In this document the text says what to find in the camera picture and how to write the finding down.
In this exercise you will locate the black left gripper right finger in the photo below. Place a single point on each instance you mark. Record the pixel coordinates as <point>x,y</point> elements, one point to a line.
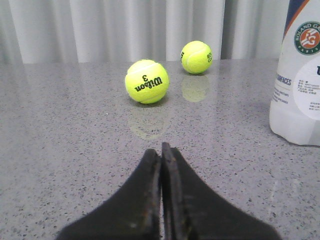
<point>193,211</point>

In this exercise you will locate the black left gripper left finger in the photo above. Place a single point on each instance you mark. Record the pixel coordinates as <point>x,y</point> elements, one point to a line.
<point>132,213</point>

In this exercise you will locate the white blue tennis ball can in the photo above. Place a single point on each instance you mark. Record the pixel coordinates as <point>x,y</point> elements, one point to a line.
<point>294,112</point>

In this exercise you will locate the far left tennis ball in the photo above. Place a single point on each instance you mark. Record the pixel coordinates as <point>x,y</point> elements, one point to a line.
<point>146,81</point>

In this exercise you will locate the tennis ball with Roland Garros print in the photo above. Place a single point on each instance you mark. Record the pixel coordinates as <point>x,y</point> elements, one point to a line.
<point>196,57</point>

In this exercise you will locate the grey white curtain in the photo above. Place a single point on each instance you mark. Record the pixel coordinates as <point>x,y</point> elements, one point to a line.
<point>85,31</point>

